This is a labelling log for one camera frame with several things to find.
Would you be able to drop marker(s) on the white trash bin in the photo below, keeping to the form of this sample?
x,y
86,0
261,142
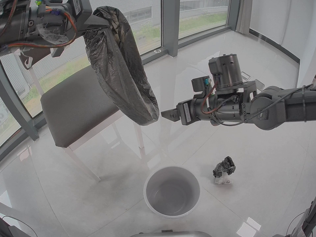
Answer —
x,y
172,194

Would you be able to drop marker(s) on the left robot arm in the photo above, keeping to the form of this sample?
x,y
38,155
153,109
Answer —
x,y
14,23

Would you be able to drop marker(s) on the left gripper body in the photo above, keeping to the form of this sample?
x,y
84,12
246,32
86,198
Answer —
x,y
79,6

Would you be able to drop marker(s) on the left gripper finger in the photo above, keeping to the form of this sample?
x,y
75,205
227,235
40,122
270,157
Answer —
x,y
95,22

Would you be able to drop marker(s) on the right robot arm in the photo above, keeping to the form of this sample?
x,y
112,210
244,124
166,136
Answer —
x,y
271,107

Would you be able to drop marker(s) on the grey curtain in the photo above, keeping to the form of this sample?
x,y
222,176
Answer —
x,y
244,9

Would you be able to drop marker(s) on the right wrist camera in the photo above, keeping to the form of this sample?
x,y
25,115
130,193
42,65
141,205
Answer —
x,y
198,84

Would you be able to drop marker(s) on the grey chair with white legs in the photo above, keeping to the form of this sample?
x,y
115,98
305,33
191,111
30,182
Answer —
x,y
74,102

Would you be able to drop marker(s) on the black plastic bag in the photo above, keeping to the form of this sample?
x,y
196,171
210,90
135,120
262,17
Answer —
x,y
123,83

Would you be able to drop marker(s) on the window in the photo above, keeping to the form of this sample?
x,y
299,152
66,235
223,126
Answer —
x,y
170,21

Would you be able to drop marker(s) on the crumpled black plastic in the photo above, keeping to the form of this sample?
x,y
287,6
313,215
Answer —
x,y
224,167

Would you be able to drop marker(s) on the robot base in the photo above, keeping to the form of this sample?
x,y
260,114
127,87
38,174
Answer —
x,y
172,234

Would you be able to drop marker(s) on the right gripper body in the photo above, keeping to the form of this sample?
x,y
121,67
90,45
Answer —
x,y
187,112

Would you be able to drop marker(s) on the white printed wrapper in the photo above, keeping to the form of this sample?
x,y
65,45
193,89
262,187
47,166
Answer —
x,y
223,181

